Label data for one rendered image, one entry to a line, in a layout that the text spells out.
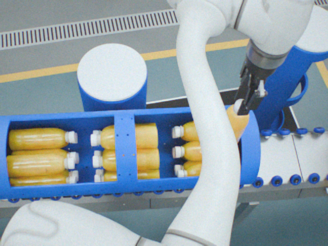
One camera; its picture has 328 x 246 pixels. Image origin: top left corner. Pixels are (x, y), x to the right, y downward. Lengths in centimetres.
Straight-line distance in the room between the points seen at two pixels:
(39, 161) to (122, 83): 48
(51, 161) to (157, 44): 186
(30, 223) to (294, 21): 57
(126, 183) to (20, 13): 224
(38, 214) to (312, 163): 131
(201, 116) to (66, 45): 246
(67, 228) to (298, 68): 156
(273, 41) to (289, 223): 191
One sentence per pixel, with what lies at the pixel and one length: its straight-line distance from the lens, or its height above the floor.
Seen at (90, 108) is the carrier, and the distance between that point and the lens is 173.
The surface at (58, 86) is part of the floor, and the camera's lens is 291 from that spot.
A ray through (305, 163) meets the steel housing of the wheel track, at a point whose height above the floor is 93.
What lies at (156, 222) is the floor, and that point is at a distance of 249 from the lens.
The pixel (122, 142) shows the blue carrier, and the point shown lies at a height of 123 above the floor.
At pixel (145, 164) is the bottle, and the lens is 137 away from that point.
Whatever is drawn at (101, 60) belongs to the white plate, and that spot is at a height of 104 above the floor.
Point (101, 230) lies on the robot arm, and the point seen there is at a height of 183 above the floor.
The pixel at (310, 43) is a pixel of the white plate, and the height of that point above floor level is 104.
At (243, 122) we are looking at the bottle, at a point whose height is 142.
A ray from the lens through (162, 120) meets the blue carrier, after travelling 154.
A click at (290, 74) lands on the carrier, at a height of 85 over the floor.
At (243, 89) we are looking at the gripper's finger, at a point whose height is 151.
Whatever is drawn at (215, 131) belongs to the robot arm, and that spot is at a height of 182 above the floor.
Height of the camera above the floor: 242
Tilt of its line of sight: 63 degrees down
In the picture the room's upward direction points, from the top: 7 degrees clockwise
